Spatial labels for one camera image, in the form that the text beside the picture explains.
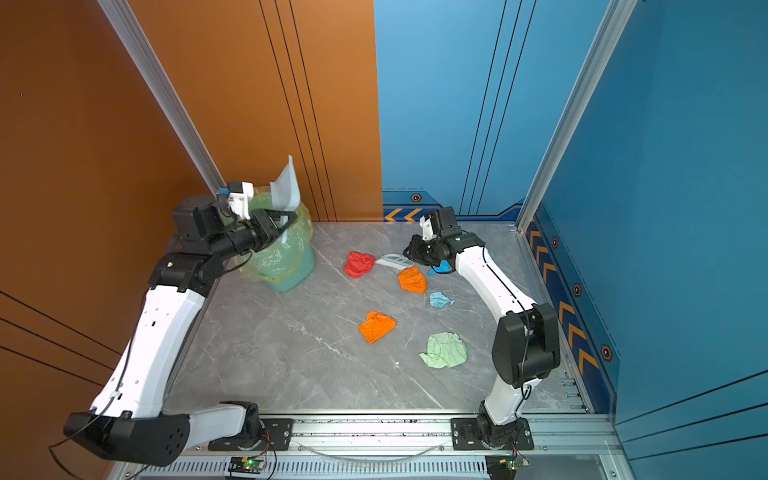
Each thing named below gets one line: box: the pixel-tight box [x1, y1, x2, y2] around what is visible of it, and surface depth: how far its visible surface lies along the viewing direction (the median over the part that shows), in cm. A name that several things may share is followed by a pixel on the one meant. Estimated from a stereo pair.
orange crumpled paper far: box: [398, 266, 427, 294], surface depth 102 cm
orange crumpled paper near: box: [358, 310, 397, 344], surface depth 93 cm
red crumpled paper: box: [344, 252, 376, 278], surface depth 107 cm
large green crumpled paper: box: [419, 332, 467, 369], surface depth 87 cm
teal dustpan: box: [270, 154, 301, 227], surface depth 66 cm
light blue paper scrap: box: [430, 291, 455, 308], surface depth 98 cm
